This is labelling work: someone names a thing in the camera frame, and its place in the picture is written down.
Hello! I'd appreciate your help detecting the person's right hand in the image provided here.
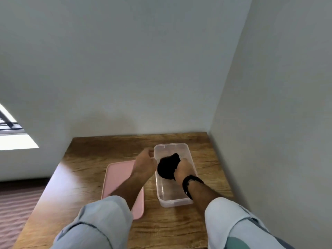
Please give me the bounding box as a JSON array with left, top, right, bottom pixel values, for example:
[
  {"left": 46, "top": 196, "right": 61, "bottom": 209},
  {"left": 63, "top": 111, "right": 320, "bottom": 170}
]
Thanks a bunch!
[{"left": 173, "top": 158, "right": 198, "bottom": 181}]

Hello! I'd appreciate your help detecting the pink plastic lid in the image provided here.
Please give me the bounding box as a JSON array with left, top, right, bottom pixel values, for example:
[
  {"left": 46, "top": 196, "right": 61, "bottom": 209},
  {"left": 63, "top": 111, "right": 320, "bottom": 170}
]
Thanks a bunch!
[{"left": 101, "top": 160, "right": 145, "bottom": 220}]

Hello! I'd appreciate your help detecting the person's right forearm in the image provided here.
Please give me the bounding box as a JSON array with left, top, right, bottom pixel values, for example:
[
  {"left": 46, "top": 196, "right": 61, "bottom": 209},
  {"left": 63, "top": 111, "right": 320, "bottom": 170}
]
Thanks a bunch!
[{"left": 186, "top": 178, "right": 296, "bottom": 249}]

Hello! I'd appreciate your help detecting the person's left hand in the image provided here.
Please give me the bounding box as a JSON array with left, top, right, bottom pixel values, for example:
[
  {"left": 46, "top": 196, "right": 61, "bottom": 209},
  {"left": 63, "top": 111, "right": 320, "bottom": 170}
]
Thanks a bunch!
[{"left": 130, "top": 148, "right": 158, "bottom": 183}]

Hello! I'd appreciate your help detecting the wooden table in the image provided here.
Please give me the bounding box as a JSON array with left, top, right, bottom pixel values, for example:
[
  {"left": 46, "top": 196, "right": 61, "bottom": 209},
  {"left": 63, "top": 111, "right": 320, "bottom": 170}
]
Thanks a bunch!
[{"left": 12, "top": 132, "right": 234, "bottom": 249}]

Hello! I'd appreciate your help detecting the black cloth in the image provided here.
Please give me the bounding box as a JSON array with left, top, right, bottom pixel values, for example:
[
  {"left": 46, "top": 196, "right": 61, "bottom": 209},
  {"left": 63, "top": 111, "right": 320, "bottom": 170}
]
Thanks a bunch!
[{"left": 157, "top": 153, "right": 181, "bottom": 181}]

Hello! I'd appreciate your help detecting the clear plastic container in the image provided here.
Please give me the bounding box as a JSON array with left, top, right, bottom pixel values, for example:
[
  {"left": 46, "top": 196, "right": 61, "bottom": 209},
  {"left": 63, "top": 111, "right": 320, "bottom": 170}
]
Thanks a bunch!
[{"left": 154, "top": 143, "right": 199, "bottom": 208}]

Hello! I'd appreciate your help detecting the black wristband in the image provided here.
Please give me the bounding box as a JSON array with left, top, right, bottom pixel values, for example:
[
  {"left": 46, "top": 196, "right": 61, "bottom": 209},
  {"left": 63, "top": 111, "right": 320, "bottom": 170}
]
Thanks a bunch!
[{"left": 182, "top": 175, "right": 204, "bottom": 200}]

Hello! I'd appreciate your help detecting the person's left forearm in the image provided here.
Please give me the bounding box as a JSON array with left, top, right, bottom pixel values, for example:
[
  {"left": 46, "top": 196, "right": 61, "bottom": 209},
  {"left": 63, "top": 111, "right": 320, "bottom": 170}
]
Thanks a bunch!
[{"left": 50, "top": 173, "right": 150, "bottom": 249}]

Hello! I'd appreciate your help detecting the window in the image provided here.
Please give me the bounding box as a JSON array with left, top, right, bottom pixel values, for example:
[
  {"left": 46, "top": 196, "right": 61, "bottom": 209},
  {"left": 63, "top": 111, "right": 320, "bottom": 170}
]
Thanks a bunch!
[{"left": 0, "top": 103, "right": 39, "bottom": 151}]

